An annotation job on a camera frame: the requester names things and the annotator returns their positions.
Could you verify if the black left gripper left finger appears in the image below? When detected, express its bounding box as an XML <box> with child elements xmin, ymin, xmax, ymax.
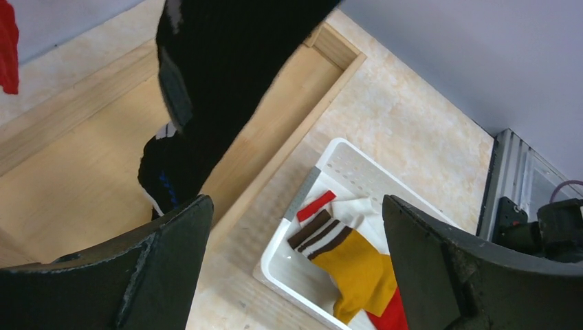
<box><xmin>1</xmin><ymin>195</ymin><xmax>214</xmax><ymax>329</ymax></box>

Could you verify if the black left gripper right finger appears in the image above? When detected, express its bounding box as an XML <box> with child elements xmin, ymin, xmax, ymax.
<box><xmin>382</xmin><ymin>195</ymin><xmax>582</xmax><ymax>329</ymax></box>

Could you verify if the white plastic basket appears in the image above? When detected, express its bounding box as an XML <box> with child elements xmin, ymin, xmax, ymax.
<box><xmin>253</xmin><ymin>137</ymin><xmax>458</xmax><ymax>330</ymax></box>

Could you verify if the aluminium rail frame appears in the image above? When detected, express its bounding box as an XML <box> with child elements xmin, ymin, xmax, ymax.
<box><xmin>476</xmin><ymin>129</ymin><xmax>582</xmax><ymax>241</ymax></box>

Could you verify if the wooden hanger stand frame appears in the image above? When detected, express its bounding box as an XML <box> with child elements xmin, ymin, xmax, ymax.
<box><xmin>1</xmin><ymin>23</ymin><xmax>366</xmax><ymax>267</ymax></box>

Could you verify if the red sock white cuff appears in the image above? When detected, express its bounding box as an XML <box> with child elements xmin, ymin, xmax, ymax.
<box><xmin>296</xmin><ymin>190</ymin><xmax>410</xmax><ymax>330</ymax></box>

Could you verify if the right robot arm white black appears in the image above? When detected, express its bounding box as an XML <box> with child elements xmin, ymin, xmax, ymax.
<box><xmin>492</xmin><ymin>197</ymin><xmax>582</xmax><ymax>264</ymax></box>

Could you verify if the mustard yellow sock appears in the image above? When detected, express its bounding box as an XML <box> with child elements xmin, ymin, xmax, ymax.
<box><xmin>287</xmin><ymin>210</ymin><xmax>397</xmax><ymax>325</ymax></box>

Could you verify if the black sock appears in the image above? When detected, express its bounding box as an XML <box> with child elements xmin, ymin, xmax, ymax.
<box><xmin>137</xmin><ymin>0</ymin><xmax>338</xmax><ymax>219</ymax></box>

